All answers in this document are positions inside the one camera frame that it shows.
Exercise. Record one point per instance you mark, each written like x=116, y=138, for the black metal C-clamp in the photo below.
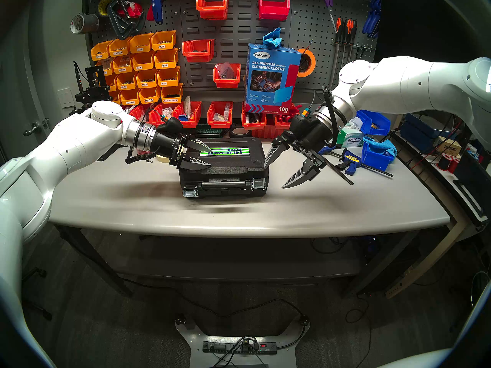
x=121, y=33

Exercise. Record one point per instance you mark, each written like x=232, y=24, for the blue spring clamp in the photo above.
x=370, y=24
x=375, y=5

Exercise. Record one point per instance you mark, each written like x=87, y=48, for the beige masking tape roll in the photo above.
x=161, y=159

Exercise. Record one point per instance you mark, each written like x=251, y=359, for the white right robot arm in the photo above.
x=402, y=83

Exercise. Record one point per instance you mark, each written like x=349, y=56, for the orange plastic storage bin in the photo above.
x=129, y=96
x=164, y=40
x=141, y=43
x=168, y=75
x=123, y=63
x=144, y=60
x=147, y=78
x=119, y=47
x=100, y=51
x=126, y=81
x=150, y=94
x=109, y=66
x=113, y=83
x=172, y=92
x=116, y=98
x=166, y=57

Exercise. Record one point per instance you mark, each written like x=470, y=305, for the black tripod base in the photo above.
x=42, y=273

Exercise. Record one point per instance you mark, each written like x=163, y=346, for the white paper packet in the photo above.
x=187, y=106

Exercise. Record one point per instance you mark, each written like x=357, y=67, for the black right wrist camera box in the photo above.
x=301, y=124

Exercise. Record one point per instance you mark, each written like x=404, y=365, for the blue microfiber cloth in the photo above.
x=383, y=145
x=272, y=35

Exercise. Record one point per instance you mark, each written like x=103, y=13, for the blue storage crate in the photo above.
x=418, y=129

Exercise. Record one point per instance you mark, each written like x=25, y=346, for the black carabiner hook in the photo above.
x=359, y=59

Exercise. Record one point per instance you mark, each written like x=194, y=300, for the black plastic tool box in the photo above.
x=222, y=168

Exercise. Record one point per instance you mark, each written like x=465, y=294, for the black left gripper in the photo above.
x=172, y=148

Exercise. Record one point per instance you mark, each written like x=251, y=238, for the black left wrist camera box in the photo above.
x=170, y=125

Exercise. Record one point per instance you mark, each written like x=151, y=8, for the orange tape roll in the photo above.
x=312, y=55

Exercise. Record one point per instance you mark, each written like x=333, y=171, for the red ribbed plastic bin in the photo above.
x=264, y=132

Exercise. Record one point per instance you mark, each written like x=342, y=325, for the blue plastic storage bin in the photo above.
x=378, y=125
x=376, y=162

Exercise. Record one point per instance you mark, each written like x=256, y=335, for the orange black screwdriver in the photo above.
x=338, y=30
x=346, y=32
x=353, y=32

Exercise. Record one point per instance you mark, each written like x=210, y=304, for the clear plastic parts bag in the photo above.
x=226, y=110
x=167, y=113
x=225, y=70

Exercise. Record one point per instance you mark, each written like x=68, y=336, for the black monitor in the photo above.
x=422, y=18

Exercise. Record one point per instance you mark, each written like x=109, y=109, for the black power strip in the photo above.
x=215, y=347

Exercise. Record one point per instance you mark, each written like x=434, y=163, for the black metal stand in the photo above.
x=92, y=83

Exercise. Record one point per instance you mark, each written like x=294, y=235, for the light wooden side desk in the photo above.
x=422, y=263

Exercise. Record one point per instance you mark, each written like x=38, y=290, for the blue cleaning cloths carton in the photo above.
x=268, y=64

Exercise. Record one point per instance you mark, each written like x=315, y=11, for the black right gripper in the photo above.
x=310, y=141

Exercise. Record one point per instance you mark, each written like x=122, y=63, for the green cutting mat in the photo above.
x=207, y=132

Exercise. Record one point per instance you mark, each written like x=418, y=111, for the green white tissue box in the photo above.
x=351, y=139

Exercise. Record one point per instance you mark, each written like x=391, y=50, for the black marker pen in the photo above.
x=253, y=120

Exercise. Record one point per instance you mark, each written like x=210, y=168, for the white light switch plate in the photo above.
x=65, y=97

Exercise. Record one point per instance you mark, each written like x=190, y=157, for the brown cardboard box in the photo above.
x=450, y=145

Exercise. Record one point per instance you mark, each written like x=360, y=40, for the dark grey pegboard panel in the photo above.
x=238, y=33

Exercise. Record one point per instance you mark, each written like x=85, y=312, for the grey duct tape roll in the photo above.
x=78, y=24

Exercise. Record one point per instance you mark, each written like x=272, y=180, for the yellow tape roll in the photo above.
x=100, y=9

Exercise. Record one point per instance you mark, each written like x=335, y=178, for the black tape roll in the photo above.
x=232, y=132

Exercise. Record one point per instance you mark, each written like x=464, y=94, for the blue red hand cutter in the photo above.
x=157, y=7

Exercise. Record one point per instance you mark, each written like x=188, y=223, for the black table leg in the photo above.
x=96, y=263
x=376, y=263

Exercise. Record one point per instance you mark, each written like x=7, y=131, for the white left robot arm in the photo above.
x=76, y=141

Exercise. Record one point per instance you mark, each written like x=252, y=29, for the red tape roll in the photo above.
x=132, y=10

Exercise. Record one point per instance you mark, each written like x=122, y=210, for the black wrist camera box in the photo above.
x=301, y=124
x=170, y=125

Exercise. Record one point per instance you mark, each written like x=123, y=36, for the blue yellow bar clamp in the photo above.
x=351, y=160

